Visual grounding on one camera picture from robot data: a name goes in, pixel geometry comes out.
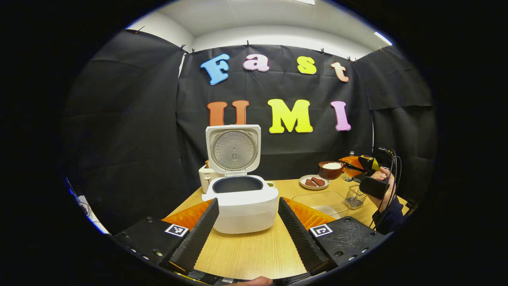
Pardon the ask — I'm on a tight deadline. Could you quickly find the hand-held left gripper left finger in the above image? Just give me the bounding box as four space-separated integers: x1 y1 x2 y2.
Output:
112 198 220 274

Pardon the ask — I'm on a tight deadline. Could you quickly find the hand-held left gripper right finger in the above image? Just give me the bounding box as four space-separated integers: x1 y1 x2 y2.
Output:
278 197 387 276

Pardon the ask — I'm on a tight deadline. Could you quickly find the wire mesh chopstick holder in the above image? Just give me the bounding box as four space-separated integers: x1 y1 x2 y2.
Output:
344 185 368 210

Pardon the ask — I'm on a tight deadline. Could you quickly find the clear rice container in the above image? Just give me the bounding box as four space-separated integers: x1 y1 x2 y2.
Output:
292 191 351 218

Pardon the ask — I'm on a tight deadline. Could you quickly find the white rice cooker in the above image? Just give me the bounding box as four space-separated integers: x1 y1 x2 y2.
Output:
202 124 279 234

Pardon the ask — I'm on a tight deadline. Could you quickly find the white round plate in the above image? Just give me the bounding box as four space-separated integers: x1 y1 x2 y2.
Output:
299 175 330 190

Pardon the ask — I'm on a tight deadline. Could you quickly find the white toaster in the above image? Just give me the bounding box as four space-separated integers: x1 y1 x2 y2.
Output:
198 160 225 194

